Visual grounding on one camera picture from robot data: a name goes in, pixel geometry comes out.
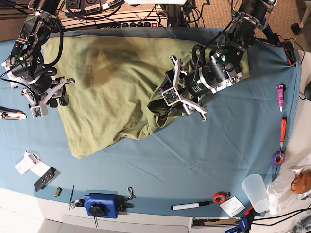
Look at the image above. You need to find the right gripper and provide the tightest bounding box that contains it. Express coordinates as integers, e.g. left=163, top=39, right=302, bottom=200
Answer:
left=21, top=77, right=75, bottom=108

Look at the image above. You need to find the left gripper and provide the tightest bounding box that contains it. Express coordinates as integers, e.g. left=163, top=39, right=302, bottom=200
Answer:
left=170, top=55, right=207, bottom=121

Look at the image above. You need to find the olive green t-shirt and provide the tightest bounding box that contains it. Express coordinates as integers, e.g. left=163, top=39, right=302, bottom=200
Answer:
left=55, top=36, right=194, bottom=159

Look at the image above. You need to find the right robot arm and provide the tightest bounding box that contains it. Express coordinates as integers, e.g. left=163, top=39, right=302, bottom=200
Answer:
left=2, top=0, right=75, bottom=117

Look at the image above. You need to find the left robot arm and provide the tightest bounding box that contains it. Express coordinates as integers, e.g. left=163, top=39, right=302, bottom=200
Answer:
left=56, top=0, right=275, bottom=121

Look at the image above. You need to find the orange white utility knife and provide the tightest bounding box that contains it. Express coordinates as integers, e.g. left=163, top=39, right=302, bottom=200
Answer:
left=0, top=107, right=27, bottom=120

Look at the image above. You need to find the black power strip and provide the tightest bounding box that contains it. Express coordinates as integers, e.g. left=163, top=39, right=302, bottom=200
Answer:
left=95, top=20, right=167, bottom=29

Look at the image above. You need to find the white card packet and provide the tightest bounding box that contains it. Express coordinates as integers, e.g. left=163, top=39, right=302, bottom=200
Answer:
left=15, top=151, right=51, bottom=177

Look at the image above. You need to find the blue table cloth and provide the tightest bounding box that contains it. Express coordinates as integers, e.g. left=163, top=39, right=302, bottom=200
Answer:
left=0, top=42, right=302, bottom=217

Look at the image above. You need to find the black remote control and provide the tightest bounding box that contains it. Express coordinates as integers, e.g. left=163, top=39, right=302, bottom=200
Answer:
left=34, top=167, right=57, bottom=192

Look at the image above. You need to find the black zip tie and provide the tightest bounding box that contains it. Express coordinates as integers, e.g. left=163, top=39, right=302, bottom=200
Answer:
left=68, top=185, right=75, bottom=210

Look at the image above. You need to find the small yellow battery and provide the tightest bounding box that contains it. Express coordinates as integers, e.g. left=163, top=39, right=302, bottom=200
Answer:
left=54, top=187, right=62, bottom=197

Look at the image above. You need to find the metal carabiner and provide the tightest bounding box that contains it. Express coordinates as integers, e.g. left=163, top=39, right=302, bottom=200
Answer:
left=125, top=186, right=136, bottom=201

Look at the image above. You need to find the purple tube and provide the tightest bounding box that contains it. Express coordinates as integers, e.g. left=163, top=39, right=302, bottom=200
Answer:
left=276, top=84, right=284, bottom=112

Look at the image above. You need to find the white black marker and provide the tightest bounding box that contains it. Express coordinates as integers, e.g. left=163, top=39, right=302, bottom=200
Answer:
left=171, top=201, right=214, bottom=211

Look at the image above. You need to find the blue table clamp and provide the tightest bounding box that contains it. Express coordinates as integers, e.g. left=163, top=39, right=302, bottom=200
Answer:
left=69, top=193, right=127, bottom=228

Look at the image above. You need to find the red tape roll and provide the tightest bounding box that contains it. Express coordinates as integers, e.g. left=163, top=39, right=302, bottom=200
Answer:
left=212, top=192, right=227, bottom=205

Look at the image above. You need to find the orange screwdriver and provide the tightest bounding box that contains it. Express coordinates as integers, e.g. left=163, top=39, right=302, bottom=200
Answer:
left=280, top=117, right=287, bottom=155

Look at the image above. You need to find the purple tape roll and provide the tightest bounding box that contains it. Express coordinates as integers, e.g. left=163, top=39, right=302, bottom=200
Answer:
left=272, top=151, right=286, bottom=166

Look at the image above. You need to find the translucent plastic cup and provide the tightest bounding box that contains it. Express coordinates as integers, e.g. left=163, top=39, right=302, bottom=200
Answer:
left=242, top=174, right=270, bottom=213

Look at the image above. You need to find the red black clamp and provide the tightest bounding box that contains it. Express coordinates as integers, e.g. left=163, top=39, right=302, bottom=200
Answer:
left=282, top=40, right=297, bottom=67

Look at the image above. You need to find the white paper note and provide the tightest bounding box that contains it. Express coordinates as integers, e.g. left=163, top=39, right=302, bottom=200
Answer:
left=220, top=196, right=245, bottom=217

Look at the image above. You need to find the white plastic bag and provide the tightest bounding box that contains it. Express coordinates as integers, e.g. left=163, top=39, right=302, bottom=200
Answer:
left=267, top=155, right=311, bottom=215

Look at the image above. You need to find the blue bar clamp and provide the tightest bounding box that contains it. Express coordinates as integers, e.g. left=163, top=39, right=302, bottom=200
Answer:
left=225, top=207, right=256, bottom=233

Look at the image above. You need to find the brown wooden object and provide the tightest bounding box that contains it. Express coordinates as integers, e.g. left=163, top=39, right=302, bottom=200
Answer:
left=290, top=170, right=311, bottom=194

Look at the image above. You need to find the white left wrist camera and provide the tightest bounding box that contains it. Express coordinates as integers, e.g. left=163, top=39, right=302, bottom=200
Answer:
left=161, top=87, right=180, bottom=106

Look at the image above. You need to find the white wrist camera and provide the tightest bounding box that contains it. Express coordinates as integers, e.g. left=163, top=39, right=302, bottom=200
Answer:
left=161, top=87, right=180, bottom=106
left=30, top=104, right=48, bottom=119

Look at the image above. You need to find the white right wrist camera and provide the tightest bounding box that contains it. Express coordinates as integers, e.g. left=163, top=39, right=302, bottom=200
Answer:
left=30, top=104, right=48, bottom=119

